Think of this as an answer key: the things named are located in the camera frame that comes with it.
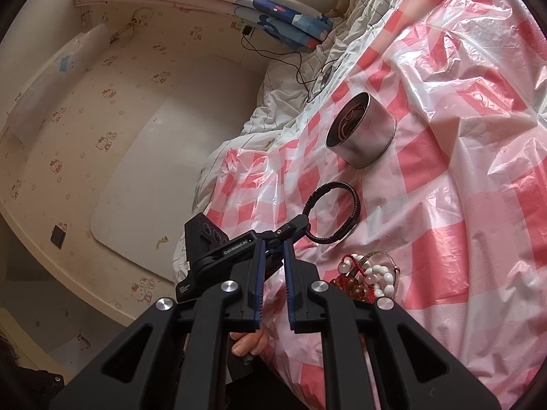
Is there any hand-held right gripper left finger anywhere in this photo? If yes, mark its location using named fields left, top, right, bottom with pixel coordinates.
left=49, top=239, right=268, bottom=410

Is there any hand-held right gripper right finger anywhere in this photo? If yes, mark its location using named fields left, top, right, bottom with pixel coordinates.
left=282, top=239, right=501, bottom=410

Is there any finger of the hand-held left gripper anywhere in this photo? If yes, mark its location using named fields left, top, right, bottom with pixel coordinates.
left=262, top=243, right=286, bottom=275
left=255, top=216, right=310, bottom=245

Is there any black braided bracelet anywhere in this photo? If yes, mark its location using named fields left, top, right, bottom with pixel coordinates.
left=304, top=181, right=362, bottom=245

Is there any round metal tin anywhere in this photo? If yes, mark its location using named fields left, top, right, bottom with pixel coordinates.
left=325, top=92, right=397, bottom=169

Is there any person's left hand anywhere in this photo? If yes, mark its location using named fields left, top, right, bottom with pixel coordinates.
left=231, top=330, right=271, bottom=357

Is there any clear bangle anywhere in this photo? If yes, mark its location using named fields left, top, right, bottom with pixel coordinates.
left=363, top=250, right=402, bottom=300

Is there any white striped duvet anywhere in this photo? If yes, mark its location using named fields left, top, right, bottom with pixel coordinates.
left=194, top=0, right=432, bottom=223

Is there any red checkered plastic sheet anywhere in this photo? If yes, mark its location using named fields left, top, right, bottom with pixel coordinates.
left=205, top=0, right=547, bottom=410

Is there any cartoon whale curtain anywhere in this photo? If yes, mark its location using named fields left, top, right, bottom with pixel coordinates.
left=75, top=0, right=334, bottom=50

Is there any red cord bracelet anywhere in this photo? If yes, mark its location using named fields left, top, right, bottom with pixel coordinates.
left=339, top=254, right=372, bottom=285

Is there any brown bead bracelet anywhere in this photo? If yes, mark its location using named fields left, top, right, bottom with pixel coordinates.
left=331, top=275, right=377, bottom=305

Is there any white bead bracelet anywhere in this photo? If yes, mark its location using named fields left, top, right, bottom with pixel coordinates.
left=337, top=254, right=396, bottom=302

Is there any white wall board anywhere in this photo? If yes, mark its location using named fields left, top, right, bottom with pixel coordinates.
left=90, top=53, right=268, bottom=280

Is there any black charging cable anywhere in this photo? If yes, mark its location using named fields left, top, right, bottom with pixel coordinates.
left=241, top=34, right=338, bottom=103

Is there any clear plastic wall sheet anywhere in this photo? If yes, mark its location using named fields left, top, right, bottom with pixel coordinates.
left=6, top=23, right=109, bottom=148

